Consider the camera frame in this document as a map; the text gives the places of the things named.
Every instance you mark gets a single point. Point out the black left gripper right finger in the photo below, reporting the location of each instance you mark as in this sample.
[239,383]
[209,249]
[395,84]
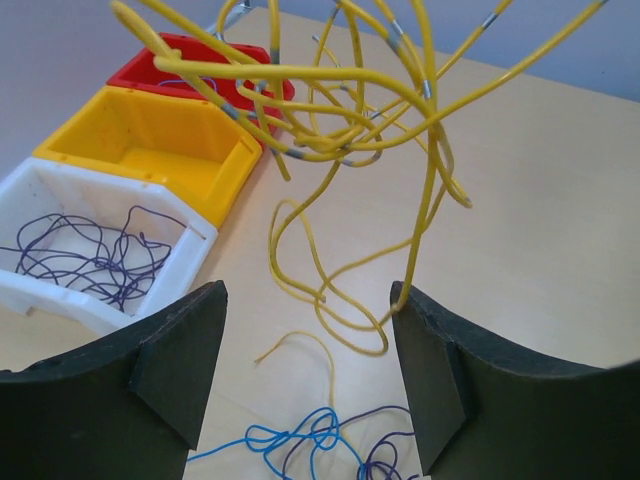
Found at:
[485,407]

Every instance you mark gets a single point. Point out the yellow plastic bin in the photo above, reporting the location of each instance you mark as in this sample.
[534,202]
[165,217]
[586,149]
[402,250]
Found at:
[105,135]

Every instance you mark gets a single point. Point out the white plastic bin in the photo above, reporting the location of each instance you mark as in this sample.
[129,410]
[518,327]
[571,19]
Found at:
[101,249]

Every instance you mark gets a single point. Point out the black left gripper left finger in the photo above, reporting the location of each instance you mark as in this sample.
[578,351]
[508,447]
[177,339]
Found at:
[129,405]

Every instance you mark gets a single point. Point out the red plastic bin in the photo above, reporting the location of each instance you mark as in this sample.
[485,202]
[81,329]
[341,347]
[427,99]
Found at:
[201,73]

